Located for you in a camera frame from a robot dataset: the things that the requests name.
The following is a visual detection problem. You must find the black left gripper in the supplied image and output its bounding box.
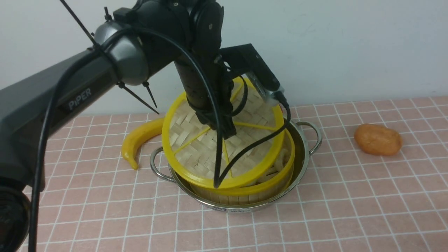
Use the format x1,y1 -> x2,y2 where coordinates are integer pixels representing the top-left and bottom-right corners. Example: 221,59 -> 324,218
175,56 -> 237,139

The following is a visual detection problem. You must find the yellow woven bamboo steamer lid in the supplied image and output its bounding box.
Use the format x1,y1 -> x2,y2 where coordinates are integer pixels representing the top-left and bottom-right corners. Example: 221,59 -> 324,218
161,78 -> 285,189

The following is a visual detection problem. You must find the yellow-rimmed bamboo steamer basket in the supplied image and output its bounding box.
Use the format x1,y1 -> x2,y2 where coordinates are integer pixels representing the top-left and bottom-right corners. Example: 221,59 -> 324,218
190,130 -> 296,205

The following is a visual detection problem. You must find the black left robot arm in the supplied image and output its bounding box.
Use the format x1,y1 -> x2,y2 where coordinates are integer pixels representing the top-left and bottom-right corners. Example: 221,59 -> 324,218
1,0 -> 236,252

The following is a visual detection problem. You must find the stainless steel pot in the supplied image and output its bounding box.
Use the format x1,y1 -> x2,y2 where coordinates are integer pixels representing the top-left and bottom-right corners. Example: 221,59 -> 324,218
150,121 -> 323,213

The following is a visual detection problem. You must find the yellow plastic banana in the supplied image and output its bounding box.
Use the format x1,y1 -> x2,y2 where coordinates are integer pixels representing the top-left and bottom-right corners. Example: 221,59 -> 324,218
121,118 -> 164,170

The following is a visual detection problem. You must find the orange-brown potato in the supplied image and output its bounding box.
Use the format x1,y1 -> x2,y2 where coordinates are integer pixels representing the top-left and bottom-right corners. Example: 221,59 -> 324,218
354,124 -> 403,156

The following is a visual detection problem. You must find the pink checked tablecloth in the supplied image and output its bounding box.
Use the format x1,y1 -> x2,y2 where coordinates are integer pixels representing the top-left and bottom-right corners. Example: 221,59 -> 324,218
37,96 -> 448,252

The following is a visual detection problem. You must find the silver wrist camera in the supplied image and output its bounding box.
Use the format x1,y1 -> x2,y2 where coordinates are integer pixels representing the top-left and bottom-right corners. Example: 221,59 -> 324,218
214,43 -> 284,107

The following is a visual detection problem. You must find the black camera cable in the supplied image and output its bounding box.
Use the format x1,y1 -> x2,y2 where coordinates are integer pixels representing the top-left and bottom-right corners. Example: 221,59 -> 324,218
28,26 -> 292,252

